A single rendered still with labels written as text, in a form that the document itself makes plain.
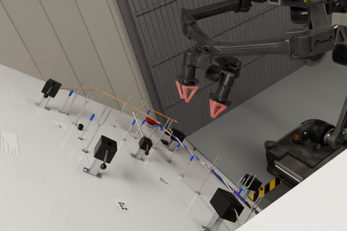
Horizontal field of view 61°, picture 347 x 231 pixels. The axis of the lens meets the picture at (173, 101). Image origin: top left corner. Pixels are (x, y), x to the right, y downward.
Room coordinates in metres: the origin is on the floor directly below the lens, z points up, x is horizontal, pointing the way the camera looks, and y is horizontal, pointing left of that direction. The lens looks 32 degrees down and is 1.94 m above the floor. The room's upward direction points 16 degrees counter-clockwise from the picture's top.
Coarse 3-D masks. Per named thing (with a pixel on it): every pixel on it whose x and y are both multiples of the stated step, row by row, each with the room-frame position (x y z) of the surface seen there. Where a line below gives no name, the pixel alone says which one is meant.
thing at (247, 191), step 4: (244, 176) 0.81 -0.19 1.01; (248, 176) 0.80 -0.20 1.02; (252, 176) 0.81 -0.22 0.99; (244, 180) 0.81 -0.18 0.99; (248, 180) 0.81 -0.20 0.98; (256, 180) 0.78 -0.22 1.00; (248, 184) 0.80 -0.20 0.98; (252, 184) 0.77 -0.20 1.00; (256, 184) 0.78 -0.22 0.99; (260, 184) 0.78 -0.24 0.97; (248, 188) 0.77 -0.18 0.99; (252, 188) 0.77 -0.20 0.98; (256, 188) 0.78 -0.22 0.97; (260, 188) 0.81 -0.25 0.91; (244, 192) 0.79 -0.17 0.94; (248, 192) 0.78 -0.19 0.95; (244, 196) 0.77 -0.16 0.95
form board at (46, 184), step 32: (0, 64) 1.12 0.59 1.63; (0, 96) 0.80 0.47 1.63; (32, 96) 0.92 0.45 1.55; (64, 96) 1.08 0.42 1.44; (0, 128) 0.61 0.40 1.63; (32, 128) 0.67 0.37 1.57; (96, 128) 0.87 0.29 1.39; (128, 128) 1.04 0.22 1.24; (0, 160) 0.48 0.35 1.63; (32, 160) 0.52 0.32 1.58; (64, 160) 0.57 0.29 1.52; (128, 160) 0.71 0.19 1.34; (160, 160) 0.82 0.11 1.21; (192, 160) 0.99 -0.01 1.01; (0, 192) 0.38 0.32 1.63; (32, 192) 0.41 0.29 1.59; (64, 192) 0.44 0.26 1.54; (96, 192) 0.48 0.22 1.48; (128, 192) 0.52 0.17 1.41; (160, 192) 0.58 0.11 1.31; (192, 192) 0.66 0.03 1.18; (0, 224) 0.31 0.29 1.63; (32, 224) 0.33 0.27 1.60; (64, 224) 0.35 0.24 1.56; (96, 224) 0.37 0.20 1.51; (128, 224) 0.40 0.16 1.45; (160, 224) 0.43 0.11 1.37; (192, 224) 0.48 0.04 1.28; (224, 224) 0.53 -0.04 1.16
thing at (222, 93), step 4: (220, 84) 1.11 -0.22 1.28; (220, 88) 1.09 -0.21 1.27; (224, 88) 1.08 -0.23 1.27; (228, 88) 1.08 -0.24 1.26; (216, 92) 1.09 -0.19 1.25; (220, 92) 1.08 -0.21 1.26; (224, 92) 1.07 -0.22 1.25; (228, 92) 1.08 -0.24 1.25; (216, 96) 1.07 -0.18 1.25; (220, 96) 1.07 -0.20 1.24; (224, 96) 1.07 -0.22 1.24; (220, 100) 1.04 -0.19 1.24; (224, 100) 1.04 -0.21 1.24; (228, 100) 1.06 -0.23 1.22
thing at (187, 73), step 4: (184, 64) 1.10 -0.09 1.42; (184, 68) 1.08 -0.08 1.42; (188, 68) 1.07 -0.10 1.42; (192, 68) 1.07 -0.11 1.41; (184, 72) 1.07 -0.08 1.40; (188, 72) 1.07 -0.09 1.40; (192, 72) 1.07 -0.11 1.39; (180, 76) 1.09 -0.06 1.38; (184, 76) 1.07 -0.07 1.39; (188, 76) 1.06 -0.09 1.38; (192, 76) 1.06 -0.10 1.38; (184, 80) 1.03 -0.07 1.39; (188, 80) 1.03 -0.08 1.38; (192, 80) 1.04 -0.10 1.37; (196, 80) 1.04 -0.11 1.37
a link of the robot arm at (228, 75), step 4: (220, 72) 1.13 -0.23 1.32; (224, 72) 1.12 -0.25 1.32; (228, 72) 1.13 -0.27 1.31; (220, 76) 1.13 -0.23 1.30; (224, 76) 1.11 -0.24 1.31; (228, 76) 1.09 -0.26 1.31; (232, 76) 1.09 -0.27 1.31; (220, 80) 1.11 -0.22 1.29; (224, 80) 1.09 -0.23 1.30; (228, 80) 1.09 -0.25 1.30; (232, 80) 1.09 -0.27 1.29; (224, 84) 1.09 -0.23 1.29; (228, 84) 1.08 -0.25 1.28; (232, 84) 1.09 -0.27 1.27
